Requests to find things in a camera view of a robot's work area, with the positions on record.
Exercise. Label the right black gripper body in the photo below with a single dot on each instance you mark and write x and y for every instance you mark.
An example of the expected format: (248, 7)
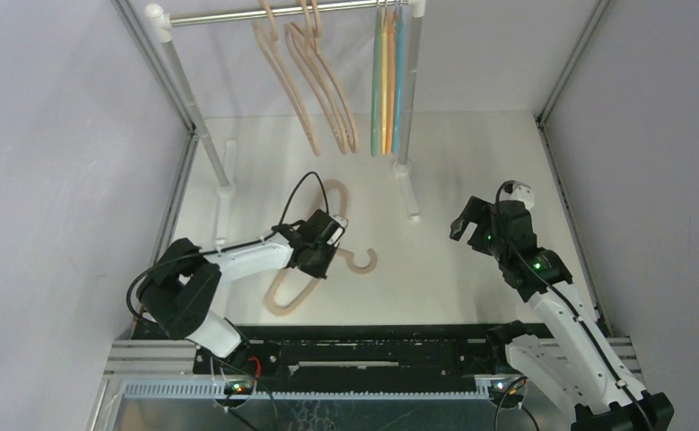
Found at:
(479, 227)

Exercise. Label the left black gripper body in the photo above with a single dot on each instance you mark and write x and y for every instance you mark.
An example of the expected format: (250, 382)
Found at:
(319, 263)

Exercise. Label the green wire hanger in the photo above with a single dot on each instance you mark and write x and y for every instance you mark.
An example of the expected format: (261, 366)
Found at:
(376, 87)

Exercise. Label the yellow wire hanger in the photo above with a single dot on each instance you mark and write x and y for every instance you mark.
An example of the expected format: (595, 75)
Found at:
(384, 82)

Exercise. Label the blue wire hanger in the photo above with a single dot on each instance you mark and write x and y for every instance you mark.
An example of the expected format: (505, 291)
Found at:
(399, 51)

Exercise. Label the orange wire hanger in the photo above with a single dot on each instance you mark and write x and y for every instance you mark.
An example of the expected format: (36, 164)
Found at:
(390, 70)

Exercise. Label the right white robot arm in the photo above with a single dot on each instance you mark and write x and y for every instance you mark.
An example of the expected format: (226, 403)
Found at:
(591, 385)

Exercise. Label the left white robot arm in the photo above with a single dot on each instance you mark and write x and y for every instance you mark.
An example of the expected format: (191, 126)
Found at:
(179, 290)

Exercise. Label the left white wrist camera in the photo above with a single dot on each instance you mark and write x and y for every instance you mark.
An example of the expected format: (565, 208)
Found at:
(340, 224)

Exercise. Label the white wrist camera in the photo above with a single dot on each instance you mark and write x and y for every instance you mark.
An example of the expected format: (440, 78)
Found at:
(340, 224)
(521, 192)

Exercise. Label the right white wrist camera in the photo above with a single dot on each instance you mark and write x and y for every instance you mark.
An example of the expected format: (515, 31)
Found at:
(521, 192)

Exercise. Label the white clothes rack frame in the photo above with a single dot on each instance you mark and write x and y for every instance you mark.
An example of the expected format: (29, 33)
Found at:
(222, 164)

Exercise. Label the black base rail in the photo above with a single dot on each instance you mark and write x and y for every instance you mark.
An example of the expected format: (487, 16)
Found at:
(344, 362)

